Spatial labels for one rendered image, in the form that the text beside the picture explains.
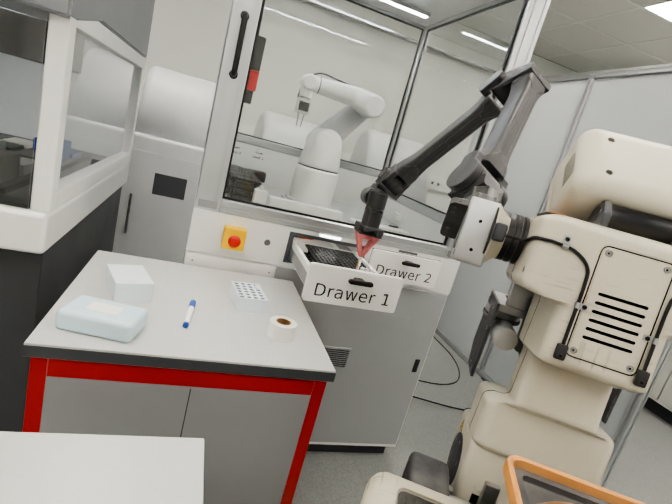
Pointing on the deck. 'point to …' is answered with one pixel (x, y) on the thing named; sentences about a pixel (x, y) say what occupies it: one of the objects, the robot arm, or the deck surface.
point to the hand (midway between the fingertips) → (361, 254)
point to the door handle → (239, 44)
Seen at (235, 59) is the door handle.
